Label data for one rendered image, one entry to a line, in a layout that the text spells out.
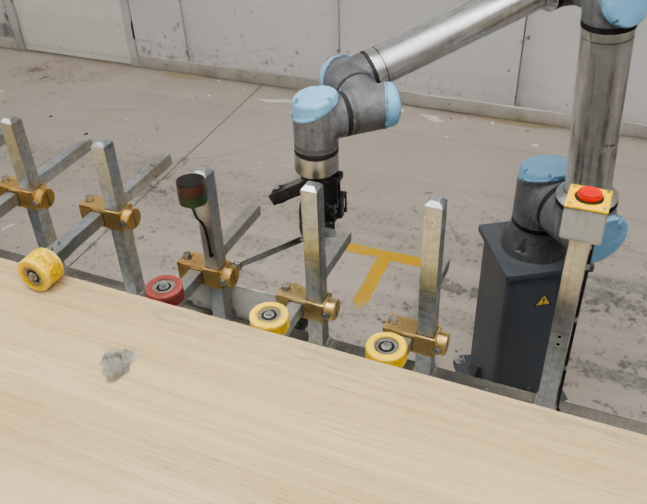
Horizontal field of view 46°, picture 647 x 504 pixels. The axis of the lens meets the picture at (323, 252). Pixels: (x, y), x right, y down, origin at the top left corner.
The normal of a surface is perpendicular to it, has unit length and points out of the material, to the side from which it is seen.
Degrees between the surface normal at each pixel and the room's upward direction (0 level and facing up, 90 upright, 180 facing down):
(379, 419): 0
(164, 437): 0
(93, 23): 91
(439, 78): 90
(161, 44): 90
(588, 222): 90
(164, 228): 0
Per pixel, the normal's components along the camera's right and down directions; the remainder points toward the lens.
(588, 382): -0.03, -0.80
